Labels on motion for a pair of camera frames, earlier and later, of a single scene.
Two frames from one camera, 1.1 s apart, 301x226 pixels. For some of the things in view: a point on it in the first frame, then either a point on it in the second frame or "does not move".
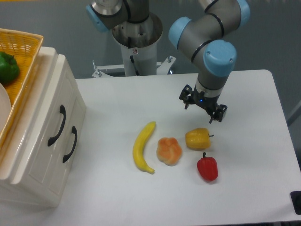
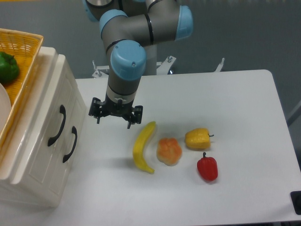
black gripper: x=208 y=103 → x=110 y=107
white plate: x=5 y=106 does not move
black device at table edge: x=296 y=198 does not move
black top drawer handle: x=62 y=110 does not move
